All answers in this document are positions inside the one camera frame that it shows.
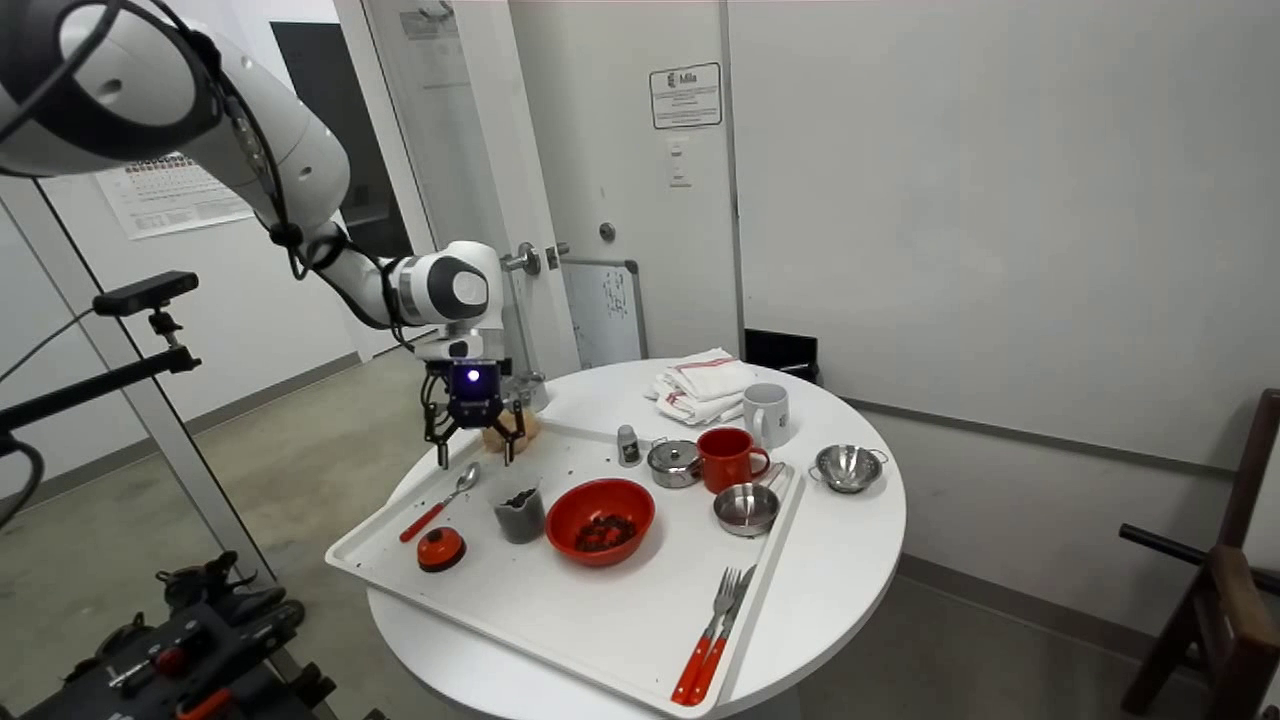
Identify metal spoon with red handle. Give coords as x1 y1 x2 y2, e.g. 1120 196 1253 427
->
396 460 486 547

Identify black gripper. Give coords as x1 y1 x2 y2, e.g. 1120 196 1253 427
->
420 347 527 471

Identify aluminium frame post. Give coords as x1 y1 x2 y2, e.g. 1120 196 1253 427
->
0 177 286 591

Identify small steel lidded pot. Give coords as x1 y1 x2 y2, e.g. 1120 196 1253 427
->
643 434 707 491

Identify white wall sign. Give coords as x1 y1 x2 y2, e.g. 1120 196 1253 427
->
643 61 728 135

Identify metal door handle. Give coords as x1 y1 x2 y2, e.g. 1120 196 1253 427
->
499 239 567 275

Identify dark cup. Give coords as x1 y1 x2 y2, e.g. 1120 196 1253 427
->
492 485 553 547

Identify white cloth with red stripes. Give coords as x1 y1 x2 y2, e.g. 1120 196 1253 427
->
643 345 753 430

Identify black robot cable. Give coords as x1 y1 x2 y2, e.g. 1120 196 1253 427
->
173 0 406 337

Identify red handled fork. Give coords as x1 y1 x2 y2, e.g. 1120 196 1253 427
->
670 563 745 713

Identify black camera stand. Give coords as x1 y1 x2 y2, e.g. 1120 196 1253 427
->
0 311 210 531

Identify black box by wall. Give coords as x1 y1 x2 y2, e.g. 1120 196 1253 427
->
741 322 824 387

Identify white tray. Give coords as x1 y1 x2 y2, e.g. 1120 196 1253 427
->
321 405 813 720

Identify wooden chair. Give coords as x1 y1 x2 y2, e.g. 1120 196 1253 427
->
1116 384 1280 720

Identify red mug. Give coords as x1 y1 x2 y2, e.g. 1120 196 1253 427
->
694 423 775 494

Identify paper wall poster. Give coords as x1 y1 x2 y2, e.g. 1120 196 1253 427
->
93 153 257 243

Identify bread rolls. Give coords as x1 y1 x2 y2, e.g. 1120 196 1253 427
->
486 405 548 460

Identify orange round lid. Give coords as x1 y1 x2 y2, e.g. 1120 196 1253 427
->
411 524 474 577

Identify red handled knife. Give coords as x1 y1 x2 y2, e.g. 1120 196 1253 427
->
694 559 759 695

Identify small steel bowl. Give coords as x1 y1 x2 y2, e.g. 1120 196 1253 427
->
809 438 887 501
713 479 784 541

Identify black camera on stand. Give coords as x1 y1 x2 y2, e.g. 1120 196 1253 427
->
89 266 204 321

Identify orange bowl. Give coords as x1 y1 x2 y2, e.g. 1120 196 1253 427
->
543 475 659 571

